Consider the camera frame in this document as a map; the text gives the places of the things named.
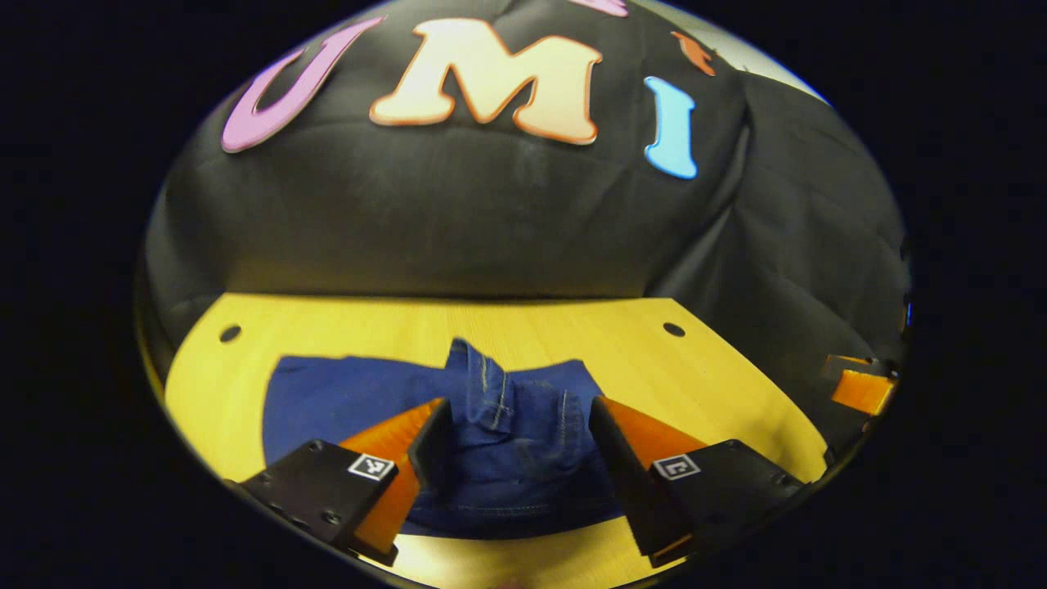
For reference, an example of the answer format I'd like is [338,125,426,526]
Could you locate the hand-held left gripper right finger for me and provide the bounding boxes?
[587,395,811,569]

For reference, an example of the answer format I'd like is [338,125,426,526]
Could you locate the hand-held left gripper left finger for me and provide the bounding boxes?
[237,397,455,567]

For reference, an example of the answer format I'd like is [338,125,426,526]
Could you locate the blue denim jeans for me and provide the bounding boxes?
[262,337,631,541]

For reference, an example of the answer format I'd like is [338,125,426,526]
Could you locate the black backdrop cloth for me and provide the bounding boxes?
[135,0,913,459]

